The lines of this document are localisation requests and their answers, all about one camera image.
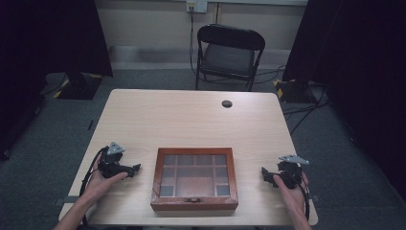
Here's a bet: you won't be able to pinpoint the wooden box with glass lid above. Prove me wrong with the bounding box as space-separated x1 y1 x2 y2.
150 147 239 212

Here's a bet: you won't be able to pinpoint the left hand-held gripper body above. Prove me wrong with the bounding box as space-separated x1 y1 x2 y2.
97 141 130 179

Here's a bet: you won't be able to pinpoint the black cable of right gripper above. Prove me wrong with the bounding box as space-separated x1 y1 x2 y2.
298 178 311 221

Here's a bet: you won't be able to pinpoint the person's right hand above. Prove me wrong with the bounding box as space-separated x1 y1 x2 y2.
272 172 310 216

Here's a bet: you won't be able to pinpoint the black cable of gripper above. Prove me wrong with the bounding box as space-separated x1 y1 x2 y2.
78 146 110 226
298 178 311 221

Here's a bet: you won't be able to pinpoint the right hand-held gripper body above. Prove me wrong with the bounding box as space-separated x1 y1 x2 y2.
269 154 310 190

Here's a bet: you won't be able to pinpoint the black folding chair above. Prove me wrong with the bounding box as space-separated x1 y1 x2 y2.
194 23 266 93

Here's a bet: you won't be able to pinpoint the black wall cable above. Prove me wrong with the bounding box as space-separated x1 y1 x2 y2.
189 7 205 77

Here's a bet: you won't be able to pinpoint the person's left hand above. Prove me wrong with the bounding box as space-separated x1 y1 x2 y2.
79 155 129 207

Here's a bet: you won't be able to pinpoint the white wall socket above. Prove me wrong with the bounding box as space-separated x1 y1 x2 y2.
186 0 209 14

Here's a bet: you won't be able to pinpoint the dark curtain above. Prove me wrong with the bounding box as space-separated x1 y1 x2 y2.
0 0 114 161
282 0 406 199

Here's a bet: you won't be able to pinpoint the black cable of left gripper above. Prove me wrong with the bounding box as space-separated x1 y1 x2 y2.
78 146 110 226

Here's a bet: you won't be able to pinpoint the black stand base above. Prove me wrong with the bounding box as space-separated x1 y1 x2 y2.
273 78 310 104
53 71 103 101

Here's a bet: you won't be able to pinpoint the black floor cables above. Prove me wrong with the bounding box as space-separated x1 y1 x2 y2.
282 83 330 136

